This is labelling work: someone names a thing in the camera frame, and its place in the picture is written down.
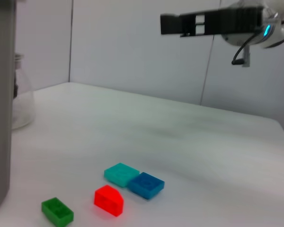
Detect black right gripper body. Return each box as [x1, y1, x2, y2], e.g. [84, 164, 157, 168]
[204, 6, 264, 36]

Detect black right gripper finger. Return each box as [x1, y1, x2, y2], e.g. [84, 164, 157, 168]
[160, 10, 205, 38]

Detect teal toy brick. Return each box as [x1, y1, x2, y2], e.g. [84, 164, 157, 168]
[104, 162, 141, 188]

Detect blue toy brick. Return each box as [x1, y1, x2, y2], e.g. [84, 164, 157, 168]
[128, 172, 166, 200]

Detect red-orange wedge toy brick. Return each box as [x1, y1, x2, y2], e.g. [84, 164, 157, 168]
[94, 184, 124, 217]

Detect grey-green perforated storage basket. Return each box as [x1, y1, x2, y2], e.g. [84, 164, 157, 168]
[0, 0, 17, 213]

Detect glass pitcher with black lid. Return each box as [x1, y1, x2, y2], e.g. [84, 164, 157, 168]
[11, 53, 36, 130]

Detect green toy brick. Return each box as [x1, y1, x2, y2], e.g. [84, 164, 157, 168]
[41, 197, 75, 227]

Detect right gripper cable with plug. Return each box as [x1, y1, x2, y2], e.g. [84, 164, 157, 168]
[231, 32, 260, 68]

